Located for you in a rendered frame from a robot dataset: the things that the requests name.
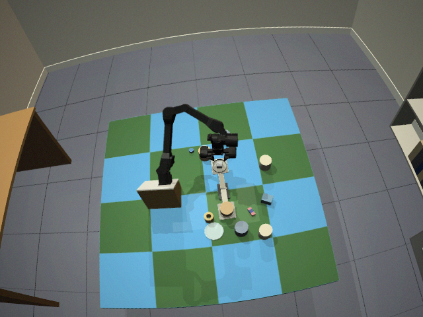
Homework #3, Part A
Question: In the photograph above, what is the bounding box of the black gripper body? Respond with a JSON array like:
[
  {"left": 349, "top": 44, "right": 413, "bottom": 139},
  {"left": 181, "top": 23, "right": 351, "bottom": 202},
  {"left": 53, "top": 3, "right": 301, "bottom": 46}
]
[{"left": 200, "top": 146, "right": 237, "bottom": 159}]

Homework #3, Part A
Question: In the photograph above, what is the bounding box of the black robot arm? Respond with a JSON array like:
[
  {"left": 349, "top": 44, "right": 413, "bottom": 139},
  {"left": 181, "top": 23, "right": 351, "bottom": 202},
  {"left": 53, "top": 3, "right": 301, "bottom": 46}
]
[{"left": 156, "top": 104, "right": 238, "bottom": 186}]

